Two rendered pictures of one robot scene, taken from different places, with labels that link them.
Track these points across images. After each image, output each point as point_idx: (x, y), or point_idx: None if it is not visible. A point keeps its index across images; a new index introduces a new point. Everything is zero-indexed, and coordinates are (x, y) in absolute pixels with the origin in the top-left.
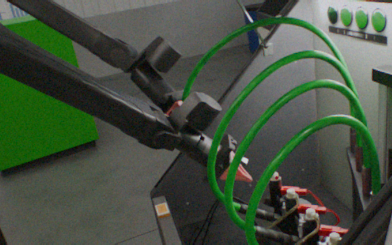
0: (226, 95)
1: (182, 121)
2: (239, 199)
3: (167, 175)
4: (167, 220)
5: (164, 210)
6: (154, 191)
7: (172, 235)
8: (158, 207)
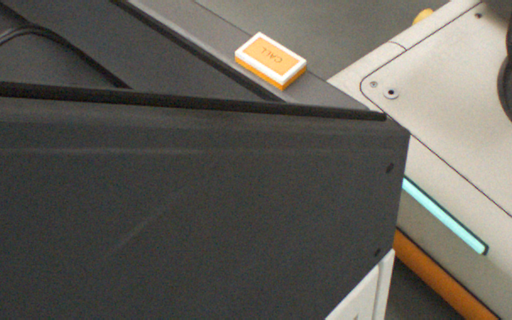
0: (97, 86)
1: None
2: None
3: (333, 107)
4: (227, 43)
5: (254, 50)
6: (371, 111)
7: (167, 8)
8: (285, 54)
